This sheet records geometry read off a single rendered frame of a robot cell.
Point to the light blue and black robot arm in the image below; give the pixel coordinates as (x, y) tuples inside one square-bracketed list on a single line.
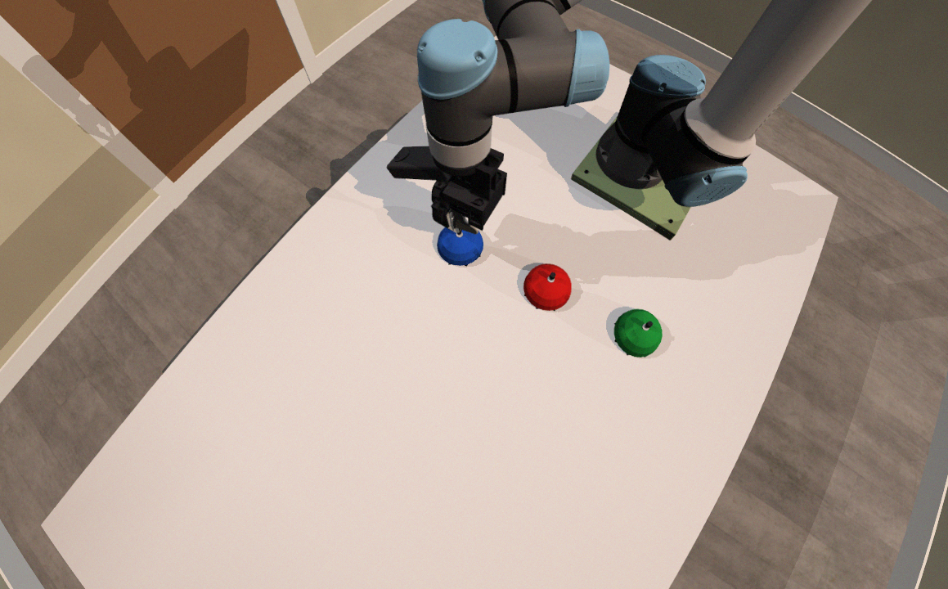
[(466, 77)]

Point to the red dome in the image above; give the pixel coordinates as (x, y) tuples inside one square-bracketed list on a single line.
[(547, 287)]

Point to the blue dome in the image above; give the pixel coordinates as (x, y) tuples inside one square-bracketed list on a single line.
[(459, 248)]

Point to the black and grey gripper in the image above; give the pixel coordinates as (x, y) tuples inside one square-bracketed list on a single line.
[(473, 193)]

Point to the green dome bell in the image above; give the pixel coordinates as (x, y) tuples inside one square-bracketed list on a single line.
[(638, 333)]

